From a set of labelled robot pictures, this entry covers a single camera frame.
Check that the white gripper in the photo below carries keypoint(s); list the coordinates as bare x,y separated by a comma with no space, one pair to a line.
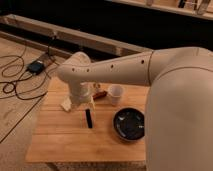
79,93

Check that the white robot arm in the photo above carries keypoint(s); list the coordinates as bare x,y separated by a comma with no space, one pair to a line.
179,106

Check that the black upright eraser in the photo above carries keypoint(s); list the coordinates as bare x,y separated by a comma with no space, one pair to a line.
88,118

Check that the brown object behind gripper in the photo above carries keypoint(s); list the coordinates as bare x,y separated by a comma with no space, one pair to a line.
99,95

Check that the wooden table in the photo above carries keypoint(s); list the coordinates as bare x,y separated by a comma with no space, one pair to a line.
64,137

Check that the white paper cup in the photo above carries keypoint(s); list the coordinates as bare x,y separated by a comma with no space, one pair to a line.
115,93

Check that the black power adapter box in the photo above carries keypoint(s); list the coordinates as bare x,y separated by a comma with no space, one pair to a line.
35,67

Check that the wooden floor beam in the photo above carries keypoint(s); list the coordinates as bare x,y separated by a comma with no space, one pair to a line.
61,41

